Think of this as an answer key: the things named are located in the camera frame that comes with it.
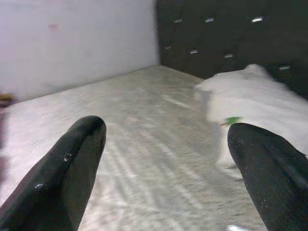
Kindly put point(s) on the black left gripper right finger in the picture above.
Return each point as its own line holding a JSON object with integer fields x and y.
{"x": 272, "y": 183}

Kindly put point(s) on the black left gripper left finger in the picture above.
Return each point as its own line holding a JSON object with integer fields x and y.
{"x": 55, "y": 183}

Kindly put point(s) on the white pillow with tree print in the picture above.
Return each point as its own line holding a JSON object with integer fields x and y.
{"x": 252, "y": 101}

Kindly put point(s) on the grey quilted mattress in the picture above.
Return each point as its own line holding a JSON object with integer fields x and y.
{"x": 144, "y": 144}

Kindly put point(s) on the dark tufted headboard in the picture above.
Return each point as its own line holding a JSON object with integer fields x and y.
{"x": 216, "y": 36}

